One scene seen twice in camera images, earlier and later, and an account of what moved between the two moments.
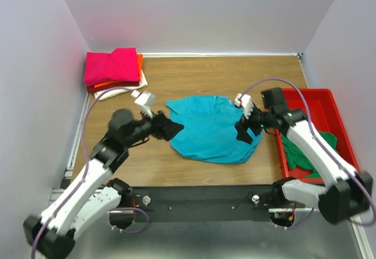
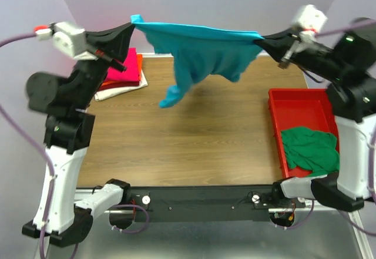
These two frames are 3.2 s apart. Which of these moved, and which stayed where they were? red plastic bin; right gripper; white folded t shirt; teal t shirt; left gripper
Moved: right gripper; left gripper; teal t shirt
Stayed: red plastic bin; white folded t shirt
